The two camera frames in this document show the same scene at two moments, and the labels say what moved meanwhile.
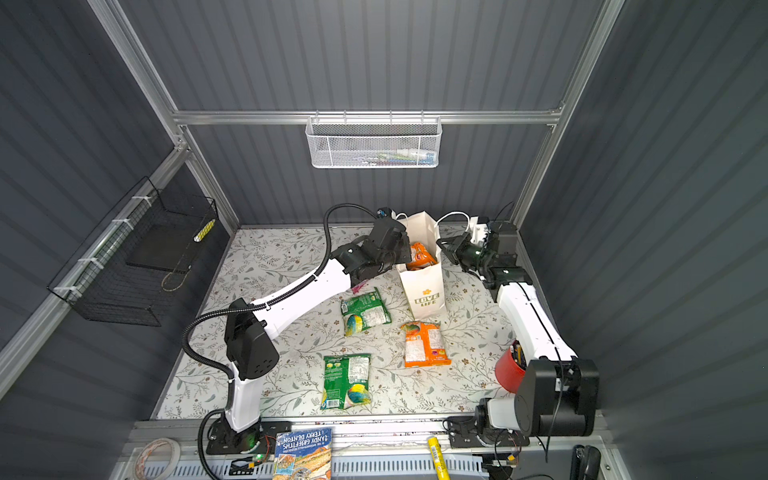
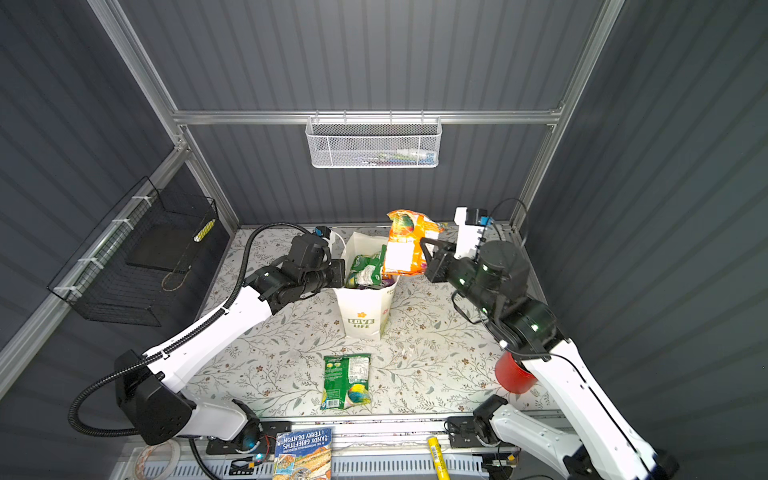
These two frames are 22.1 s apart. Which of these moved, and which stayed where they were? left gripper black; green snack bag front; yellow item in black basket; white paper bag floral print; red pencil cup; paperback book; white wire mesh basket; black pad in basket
Moved: white paper bag floral print; left gripper black
Stayed: black pad in basket; white wire mesh basket; yellow item in black basket; green snack bag front; red pencil cup; paperback book
